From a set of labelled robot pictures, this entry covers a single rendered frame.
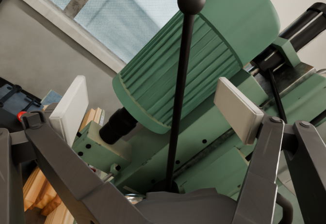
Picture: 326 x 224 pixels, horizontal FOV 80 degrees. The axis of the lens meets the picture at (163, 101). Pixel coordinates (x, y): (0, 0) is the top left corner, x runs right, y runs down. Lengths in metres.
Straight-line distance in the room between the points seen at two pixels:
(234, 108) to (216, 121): 0.27
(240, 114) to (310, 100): 0.32
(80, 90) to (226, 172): 0.34
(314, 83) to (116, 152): 0.45
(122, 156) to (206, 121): 0.23
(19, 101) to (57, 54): 1.37
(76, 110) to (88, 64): 1.74
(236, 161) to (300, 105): 0.17
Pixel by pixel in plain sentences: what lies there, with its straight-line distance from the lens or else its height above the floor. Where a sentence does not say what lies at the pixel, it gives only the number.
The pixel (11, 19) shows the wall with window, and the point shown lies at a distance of 1.94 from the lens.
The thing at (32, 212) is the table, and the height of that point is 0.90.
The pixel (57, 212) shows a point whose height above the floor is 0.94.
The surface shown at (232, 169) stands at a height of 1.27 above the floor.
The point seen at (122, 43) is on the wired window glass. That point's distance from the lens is 1.90.
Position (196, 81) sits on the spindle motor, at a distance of 0.37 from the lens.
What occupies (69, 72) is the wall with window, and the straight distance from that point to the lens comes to 1.96.
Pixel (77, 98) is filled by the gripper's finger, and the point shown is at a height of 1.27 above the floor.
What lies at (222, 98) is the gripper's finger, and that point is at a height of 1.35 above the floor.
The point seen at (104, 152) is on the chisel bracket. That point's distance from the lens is 0.51.
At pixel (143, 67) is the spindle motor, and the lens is 0.38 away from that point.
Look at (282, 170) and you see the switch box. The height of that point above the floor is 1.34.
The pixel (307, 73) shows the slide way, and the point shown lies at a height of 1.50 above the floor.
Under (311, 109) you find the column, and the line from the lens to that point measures 0.50.
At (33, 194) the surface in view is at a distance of 0.49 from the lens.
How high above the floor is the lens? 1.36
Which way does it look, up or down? 15 degrees down
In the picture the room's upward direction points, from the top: 48 degrees clockwise
